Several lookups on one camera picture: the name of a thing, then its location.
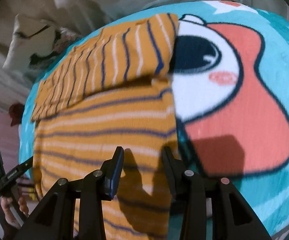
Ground orange striped knit sweater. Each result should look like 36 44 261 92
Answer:
31 13 178 239

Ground dark red cloth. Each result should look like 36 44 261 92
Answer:
8 103 25 127

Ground person's left hand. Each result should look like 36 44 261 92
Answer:
0 197 29 229

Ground white eyelash print cushion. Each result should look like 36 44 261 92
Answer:
3 14 81 73

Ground turquoise cartoon fleece blanket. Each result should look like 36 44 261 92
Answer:
19 1 289 239

